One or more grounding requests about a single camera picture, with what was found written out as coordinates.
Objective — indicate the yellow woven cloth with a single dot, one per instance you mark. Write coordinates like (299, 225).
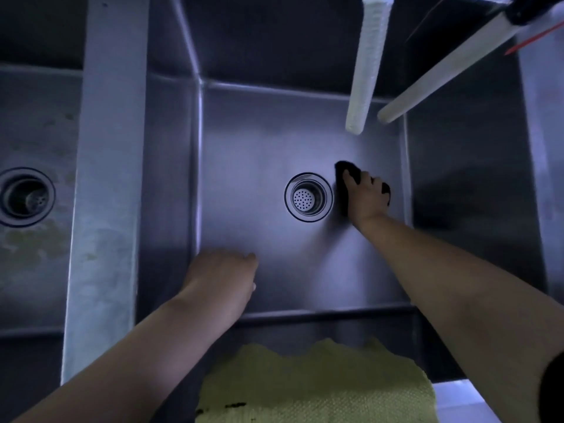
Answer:
(317, 387)

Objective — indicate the round metal drain strainer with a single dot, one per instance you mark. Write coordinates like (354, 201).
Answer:
(24, 197)
(308, 197)

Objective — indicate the person's right forearm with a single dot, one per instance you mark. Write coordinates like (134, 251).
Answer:
(462, 295)

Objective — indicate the person's left hand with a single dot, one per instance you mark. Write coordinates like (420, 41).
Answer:
(220, 281)

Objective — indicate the person's right hand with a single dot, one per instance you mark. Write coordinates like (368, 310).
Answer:
(368, 200)

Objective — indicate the dark cleaning cloth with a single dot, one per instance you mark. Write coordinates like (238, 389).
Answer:
(341, 168)

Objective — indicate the person's left forearm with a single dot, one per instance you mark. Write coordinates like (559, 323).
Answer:
(132, 361)

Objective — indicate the stainless steel sink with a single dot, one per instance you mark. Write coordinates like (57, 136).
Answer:
(255, 140)
(35, 127)

